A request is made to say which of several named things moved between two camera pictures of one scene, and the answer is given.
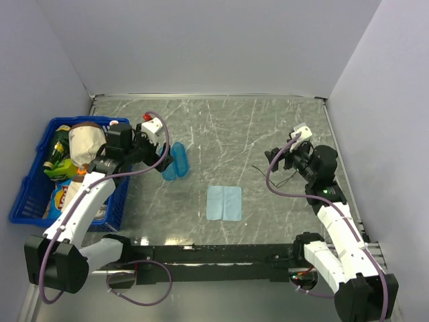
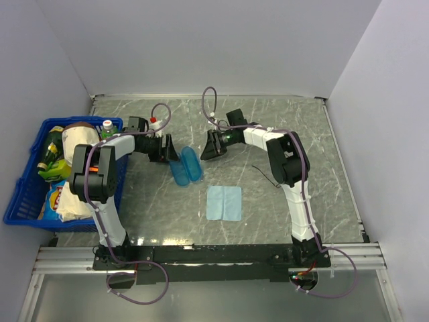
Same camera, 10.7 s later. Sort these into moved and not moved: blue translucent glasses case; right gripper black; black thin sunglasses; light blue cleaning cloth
Moved: right gripper black; blue translucent glasses case
Not moved: light blue cleaning cloth; black thin sunglasses
